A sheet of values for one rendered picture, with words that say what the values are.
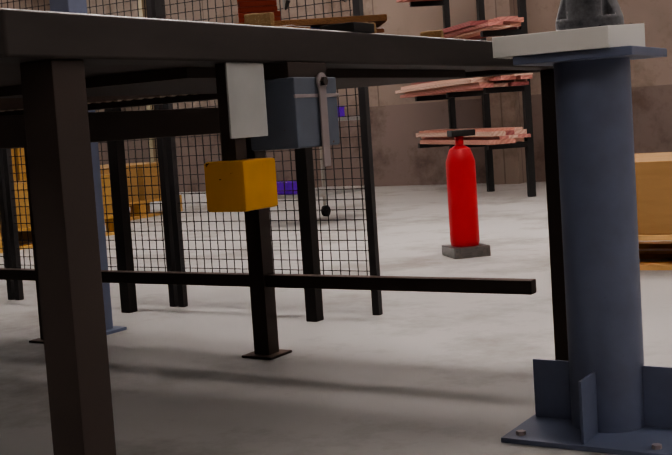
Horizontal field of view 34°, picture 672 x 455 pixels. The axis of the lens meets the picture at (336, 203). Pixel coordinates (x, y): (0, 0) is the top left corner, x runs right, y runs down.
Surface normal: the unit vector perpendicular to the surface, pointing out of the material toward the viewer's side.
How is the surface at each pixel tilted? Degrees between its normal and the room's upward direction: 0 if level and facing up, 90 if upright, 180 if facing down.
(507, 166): 90
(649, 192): 90
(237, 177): 90
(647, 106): 90
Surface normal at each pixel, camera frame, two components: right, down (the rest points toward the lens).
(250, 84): 0.85, -0.02
